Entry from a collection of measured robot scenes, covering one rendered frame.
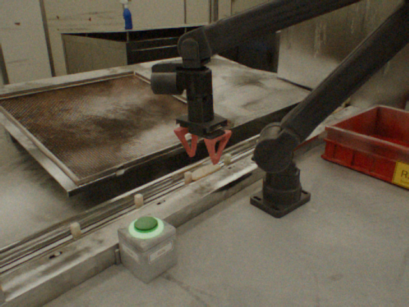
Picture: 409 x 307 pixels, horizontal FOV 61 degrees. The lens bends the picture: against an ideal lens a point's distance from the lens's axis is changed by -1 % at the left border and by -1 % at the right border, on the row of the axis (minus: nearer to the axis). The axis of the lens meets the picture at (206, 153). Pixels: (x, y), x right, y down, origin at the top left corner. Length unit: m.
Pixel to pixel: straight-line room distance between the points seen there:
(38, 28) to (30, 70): 0.44
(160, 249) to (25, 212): 0.37
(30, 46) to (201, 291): 3.83
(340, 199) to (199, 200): 0.33
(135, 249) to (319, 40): 1.13
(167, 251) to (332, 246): 0.31
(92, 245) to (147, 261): 0.11
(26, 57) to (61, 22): 0.71
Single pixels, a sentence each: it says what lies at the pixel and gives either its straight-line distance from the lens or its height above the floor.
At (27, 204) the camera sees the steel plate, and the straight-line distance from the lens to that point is 0.89.
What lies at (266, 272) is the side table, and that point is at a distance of 0.63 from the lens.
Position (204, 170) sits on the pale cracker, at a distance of 0.85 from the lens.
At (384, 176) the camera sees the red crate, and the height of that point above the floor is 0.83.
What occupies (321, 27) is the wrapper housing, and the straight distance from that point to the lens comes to 1.48.
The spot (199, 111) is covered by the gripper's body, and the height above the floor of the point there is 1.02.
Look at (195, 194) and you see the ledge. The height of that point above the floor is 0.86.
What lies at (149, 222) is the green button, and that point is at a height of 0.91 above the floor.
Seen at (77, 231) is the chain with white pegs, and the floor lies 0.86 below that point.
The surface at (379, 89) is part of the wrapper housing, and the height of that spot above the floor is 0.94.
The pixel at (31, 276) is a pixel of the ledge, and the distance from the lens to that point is 0.61.
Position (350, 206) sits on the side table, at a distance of 0.85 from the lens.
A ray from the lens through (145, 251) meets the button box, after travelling 0.57.
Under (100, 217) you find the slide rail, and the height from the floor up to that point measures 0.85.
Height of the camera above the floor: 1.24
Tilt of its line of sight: 24 degrees down
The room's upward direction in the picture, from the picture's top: straight up
